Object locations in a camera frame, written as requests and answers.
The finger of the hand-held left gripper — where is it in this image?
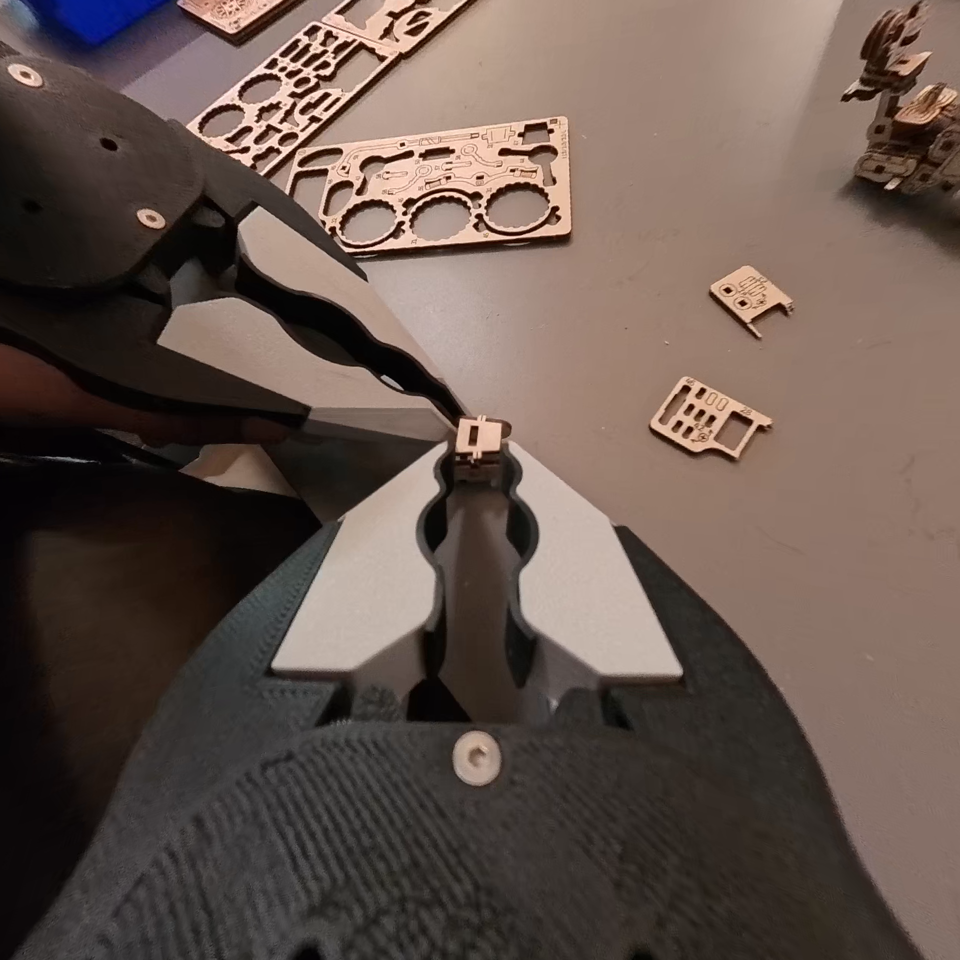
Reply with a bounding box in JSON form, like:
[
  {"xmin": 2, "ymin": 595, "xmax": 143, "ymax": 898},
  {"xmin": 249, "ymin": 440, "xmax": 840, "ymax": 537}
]
[
  {"xmin": 236, "ymin": 204, "xmax": 465, "ymax": 420},
  {"xmin": 156, "ymin": 294, "xmax": 460, "ymax": 445}
]

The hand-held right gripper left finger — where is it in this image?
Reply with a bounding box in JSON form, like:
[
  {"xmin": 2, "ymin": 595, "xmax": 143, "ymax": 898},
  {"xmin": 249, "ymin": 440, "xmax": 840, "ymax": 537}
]
[{"xmin": 270, "ymin": 442, "xmax": 460, "ymax": 714}]

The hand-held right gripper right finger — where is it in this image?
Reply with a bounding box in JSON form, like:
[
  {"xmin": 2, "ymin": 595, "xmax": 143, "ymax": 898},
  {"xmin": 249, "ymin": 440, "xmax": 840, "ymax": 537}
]
[{"xmin": 506, "ymin": 441, "xmax": 685, "ymax": 717}]

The small wooden puzzle block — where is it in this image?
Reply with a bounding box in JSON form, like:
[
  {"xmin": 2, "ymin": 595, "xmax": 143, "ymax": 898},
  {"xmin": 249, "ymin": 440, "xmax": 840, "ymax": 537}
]
[{"xmin": 453, "ymin": 414, "xmax": 515, "ymax": 470}]

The person's left forearm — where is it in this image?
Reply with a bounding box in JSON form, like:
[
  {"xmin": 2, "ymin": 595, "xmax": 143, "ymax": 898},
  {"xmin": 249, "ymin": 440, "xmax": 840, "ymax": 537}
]
[{"xmin": 0, "ymin": 431, "xmax": 335, "ymax": 946}]

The person's left hand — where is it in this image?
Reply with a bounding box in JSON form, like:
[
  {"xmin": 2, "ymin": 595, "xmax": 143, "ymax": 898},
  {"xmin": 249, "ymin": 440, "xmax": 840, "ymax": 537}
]
[{"xmin": 0, "ymin": 345, "xmax": 292, "ymax": 472}]

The wooden sheet with toothed holes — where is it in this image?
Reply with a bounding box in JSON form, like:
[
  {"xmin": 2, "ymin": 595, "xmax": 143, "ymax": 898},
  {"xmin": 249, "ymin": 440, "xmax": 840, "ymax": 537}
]
[{"xmin": 287, "ymin": 114, "xmax": 575, "ymax": 260}]

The blue plastic bin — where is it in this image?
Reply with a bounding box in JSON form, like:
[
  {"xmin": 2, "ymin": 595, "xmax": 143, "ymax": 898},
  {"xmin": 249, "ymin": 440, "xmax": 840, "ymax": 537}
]
[{"xmin": 30, "ymin": 0, "xmax": 174, "ymax": 45}]

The wooden sheet with gear cutouts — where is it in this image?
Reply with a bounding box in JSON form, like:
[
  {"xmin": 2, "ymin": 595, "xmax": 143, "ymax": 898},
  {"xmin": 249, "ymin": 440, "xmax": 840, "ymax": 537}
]
[{"xmin": 186, "ymin": 21, "xmax": 402, "ymax": 177}]

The engraved wooden puzzle sheet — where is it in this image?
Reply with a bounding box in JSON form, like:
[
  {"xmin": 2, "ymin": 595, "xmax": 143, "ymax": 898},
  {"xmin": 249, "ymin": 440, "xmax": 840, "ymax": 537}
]
[{"xmin": 176, "ymin": 0, "xmax": 309, "ymax": 39}]

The wooden piece with slot grid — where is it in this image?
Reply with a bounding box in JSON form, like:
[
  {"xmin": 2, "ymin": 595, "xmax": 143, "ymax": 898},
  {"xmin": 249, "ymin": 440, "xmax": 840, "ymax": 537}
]
[{"xmin": 648, "ymin": 376, "xmax": 775, "ymax": 457}]

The wooden sheet with irregular cutouts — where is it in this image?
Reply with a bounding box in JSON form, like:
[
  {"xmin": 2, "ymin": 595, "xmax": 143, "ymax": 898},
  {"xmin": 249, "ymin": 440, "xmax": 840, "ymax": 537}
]
[{"xmin": 322, "ymin": 0, "xmax": 481, "ymax": 57}]

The wooden piece with round cutouts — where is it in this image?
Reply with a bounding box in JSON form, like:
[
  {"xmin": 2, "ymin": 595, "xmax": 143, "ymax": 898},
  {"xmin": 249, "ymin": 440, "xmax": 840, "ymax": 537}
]
[{"xmin": 708, "ymin": 264, "xmax": 796, "ymax": 340}]

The assembled wooden model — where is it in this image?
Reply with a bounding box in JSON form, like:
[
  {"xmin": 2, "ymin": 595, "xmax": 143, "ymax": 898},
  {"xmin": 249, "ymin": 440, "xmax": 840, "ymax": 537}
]
[{"xmin": 840, "ymin": 0, "xmax": 960, "ymax": 192}]

